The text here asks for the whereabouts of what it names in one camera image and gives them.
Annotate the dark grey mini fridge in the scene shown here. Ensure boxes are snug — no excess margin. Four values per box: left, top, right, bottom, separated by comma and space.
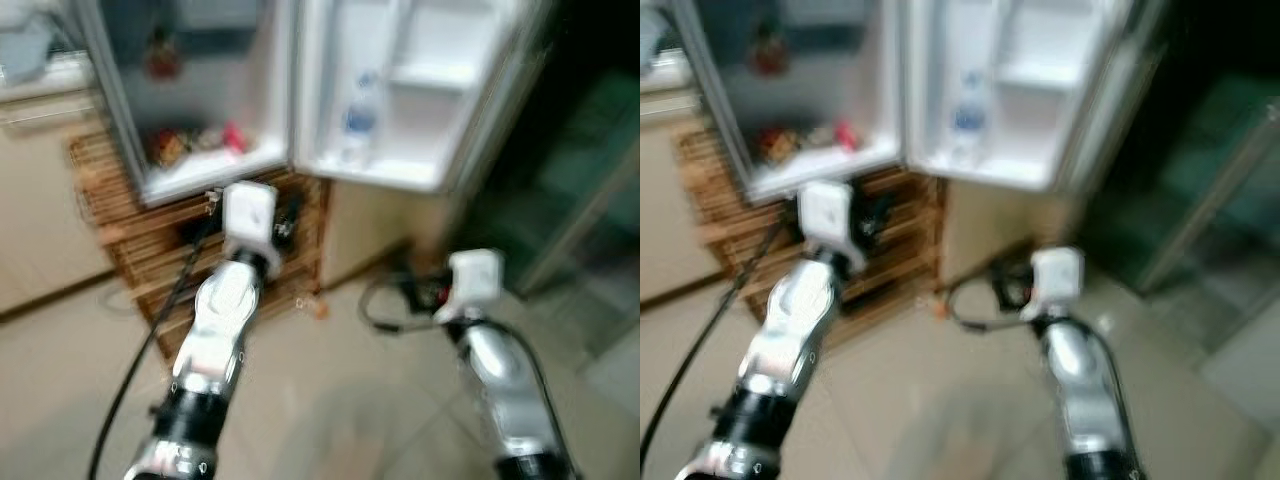
75, 0, 556, 209
668, 0, 1166, 206

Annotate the cream counter side panel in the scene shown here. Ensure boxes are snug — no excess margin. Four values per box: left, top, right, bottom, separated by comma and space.
940, 178, 1079, 289
320, 178, 463, 293

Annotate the clear water bottle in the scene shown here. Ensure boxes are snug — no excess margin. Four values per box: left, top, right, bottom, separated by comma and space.
948, 70, 993, 167
338, 70, 383, 169

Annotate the dark patterned food bag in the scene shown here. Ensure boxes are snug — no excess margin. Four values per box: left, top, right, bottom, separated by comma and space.
759, 124, 802, 164
149, 127, 193, 168

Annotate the wooden slatted rack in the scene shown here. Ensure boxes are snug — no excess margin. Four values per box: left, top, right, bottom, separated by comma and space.
675, 122, 947, 323
65, 128, 333, 326

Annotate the dark glass sliding door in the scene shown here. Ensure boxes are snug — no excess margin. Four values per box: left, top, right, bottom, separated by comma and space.
1078, 0, 1280, 353
450, 0, 641, 363

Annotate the cream kitchen cabinet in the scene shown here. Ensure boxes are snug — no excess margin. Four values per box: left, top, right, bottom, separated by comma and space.
0, 88, 119, 313
640, 85, 723, 303

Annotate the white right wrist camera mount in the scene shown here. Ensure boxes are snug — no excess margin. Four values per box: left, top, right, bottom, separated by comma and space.
1020, 247, 1085, 321
434, 249, 505, 324

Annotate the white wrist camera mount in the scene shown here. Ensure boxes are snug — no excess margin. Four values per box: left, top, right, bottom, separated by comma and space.
797, 180, 867, 271
222, 182, 283, 269
1020, 247, 1085, 321
434, 249, 505, 324

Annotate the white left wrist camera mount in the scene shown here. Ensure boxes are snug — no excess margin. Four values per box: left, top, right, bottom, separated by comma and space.
222, 182, 283, 269
797, 180, 867, 271

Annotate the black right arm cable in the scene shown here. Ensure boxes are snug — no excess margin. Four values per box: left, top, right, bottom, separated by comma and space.
357, 272, 566, 476
946, 270, 1141, 476

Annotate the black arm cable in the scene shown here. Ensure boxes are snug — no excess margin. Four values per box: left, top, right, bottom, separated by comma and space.
640, 215, 811, 471
357, 272, 566, 476
88, 190, 226, 480
946, 270, 1141, 476

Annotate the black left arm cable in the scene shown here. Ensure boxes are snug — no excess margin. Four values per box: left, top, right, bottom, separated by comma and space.
88, 190, 226, 480
640, 215, 811, 471

